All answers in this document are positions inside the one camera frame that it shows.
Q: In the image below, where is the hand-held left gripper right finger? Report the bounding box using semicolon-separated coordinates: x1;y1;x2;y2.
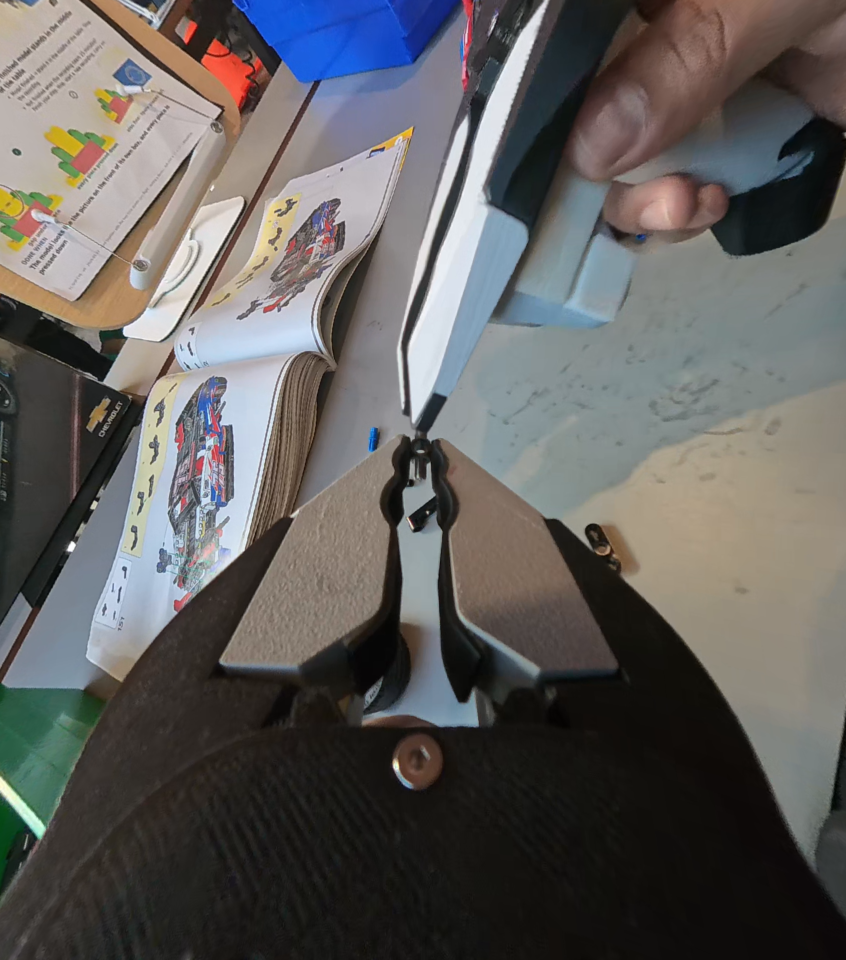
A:
432;438;620;705

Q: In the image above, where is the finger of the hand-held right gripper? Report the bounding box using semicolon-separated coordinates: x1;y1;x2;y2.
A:
399;103;487;423
415;0;635;434

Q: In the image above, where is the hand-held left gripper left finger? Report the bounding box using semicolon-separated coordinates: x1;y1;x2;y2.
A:
217;435;410;699

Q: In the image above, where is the grey desk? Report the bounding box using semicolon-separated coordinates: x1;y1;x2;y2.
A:
0;0;846;871

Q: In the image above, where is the person's right hand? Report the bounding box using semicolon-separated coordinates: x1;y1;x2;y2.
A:
571;0;846;239

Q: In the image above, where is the partly built toy car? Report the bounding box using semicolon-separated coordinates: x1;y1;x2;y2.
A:
459;0;544;106

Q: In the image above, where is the black rubber toy tyre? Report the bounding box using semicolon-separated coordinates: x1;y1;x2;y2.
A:
359;633;414;717

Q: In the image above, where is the blue plastic bin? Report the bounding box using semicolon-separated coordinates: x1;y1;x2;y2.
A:
234;0;463;84

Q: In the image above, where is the open instruction booklet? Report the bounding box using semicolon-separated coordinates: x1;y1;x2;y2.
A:
87;126;415;680

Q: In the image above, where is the orange object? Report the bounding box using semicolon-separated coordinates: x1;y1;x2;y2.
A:
181;18;268;115

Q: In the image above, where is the black toy car box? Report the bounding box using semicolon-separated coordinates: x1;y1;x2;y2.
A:
0;315;145;685

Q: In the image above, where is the printed sheet in clear holder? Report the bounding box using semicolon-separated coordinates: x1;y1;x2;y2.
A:
0;0;223;303

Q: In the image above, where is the tan rounded table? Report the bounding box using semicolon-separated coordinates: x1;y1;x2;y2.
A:
0;0;244;331

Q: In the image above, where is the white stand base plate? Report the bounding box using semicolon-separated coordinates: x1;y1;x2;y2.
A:
123;195;246;344

